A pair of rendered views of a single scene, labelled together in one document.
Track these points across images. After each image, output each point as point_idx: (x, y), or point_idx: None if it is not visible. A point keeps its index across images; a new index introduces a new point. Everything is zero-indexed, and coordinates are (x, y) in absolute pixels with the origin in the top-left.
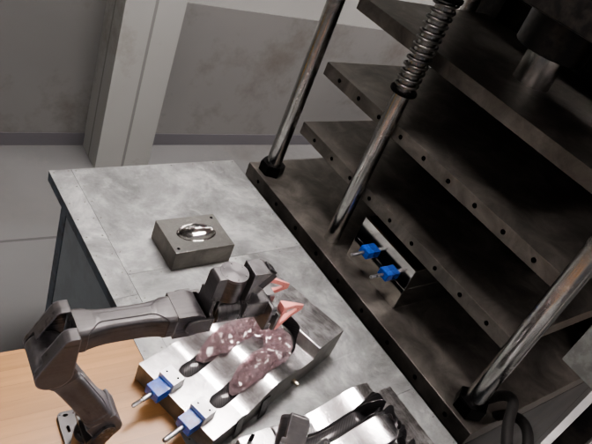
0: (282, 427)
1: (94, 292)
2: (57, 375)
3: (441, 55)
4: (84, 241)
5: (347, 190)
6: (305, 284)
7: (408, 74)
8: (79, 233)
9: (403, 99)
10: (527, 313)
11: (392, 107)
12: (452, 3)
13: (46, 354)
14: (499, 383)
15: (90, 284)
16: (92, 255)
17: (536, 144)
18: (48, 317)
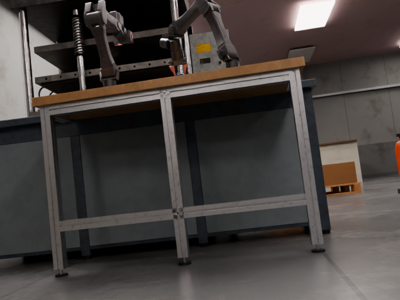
0: (163, 39)
1: (21, 155)
2: (105, 16)
3: (84, 39)
4: (9, 119)
5: None
6: None
7: (80, 45)
8: (2, 121)
9: (83, 56)
10: None
11: (80, 61)
12: (80, 16)
13: (99, 8)
14: None
15: (15, 156)
16: (20, 118)
17: (137, 36)
18: (87, 5)
